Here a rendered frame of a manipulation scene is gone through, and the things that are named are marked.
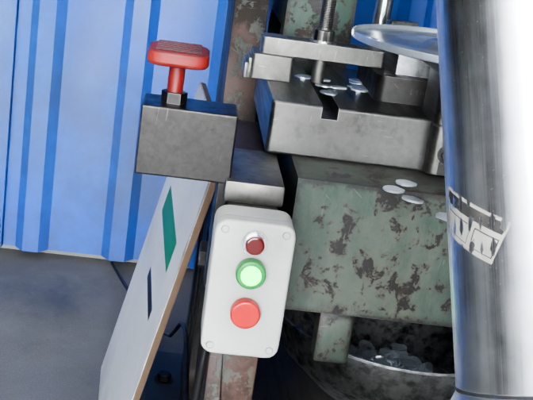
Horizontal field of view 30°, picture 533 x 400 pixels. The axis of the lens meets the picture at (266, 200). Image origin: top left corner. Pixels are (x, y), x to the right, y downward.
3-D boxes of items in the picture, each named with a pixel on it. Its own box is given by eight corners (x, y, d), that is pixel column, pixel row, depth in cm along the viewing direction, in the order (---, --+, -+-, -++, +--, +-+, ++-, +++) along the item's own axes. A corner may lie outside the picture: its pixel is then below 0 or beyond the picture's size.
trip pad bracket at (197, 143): (216, 290, 103) (242, 105, 97) (123, 280, 102) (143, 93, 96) (216, 270, 108) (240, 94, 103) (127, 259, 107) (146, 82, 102)
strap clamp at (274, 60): (380, 94, 121) (395, 9, 118) (243, 76, 119) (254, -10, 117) (372, 85, 127) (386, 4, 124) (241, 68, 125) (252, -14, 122)
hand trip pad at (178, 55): (201, 132, 97) (210, 55, 95) (139, 125, 97) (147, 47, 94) (201, 117, 104) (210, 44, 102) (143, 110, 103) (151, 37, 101)
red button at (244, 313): (258, 331, 93) (262, 303, 92) (228, 328, 93) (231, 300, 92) (257, 325, 94) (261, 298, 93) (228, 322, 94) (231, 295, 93)
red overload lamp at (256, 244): (266, 260, 91) (270, 236, 91) (240, 257, 91) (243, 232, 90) (265, 256, 92) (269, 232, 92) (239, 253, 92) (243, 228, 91)
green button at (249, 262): (263, 291, 92) (268, 263, 91) (234, 288, 92) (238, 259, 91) (263, 286, 93) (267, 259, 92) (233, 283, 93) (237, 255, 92)
